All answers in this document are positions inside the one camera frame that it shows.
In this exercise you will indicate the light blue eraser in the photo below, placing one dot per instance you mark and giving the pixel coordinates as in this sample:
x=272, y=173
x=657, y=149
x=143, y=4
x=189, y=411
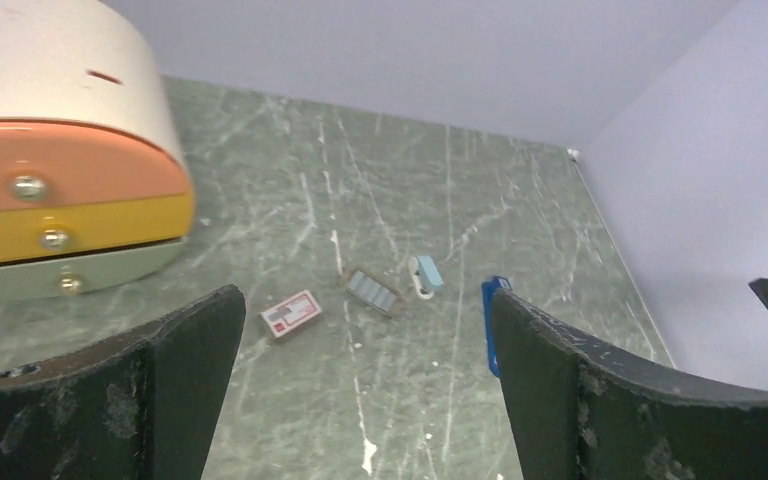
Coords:
x=425, y=276

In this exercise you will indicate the red white staple box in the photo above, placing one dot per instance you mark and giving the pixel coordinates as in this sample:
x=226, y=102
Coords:
x=291, y=314

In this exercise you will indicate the blue stapler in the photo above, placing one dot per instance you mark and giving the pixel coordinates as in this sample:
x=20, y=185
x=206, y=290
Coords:
x=488, y=290

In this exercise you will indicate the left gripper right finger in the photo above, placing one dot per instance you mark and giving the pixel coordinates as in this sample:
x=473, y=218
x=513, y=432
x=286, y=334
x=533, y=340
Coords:
x=582, y=408

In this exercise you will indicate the beige drawer cabinet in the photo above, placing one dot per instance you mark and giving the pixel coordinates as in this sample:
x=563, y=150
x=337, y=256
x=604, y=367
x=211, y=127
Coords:
x=94, y=187

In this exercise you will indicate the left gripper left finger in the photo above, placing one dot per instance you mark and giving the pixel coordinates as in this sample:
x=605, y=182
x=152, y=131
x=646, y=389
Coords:
x=141, y=404

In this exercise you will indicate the staple tray with staples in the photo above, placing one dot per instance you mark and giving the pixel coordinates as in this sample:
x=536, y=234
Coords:
x=373, y=290

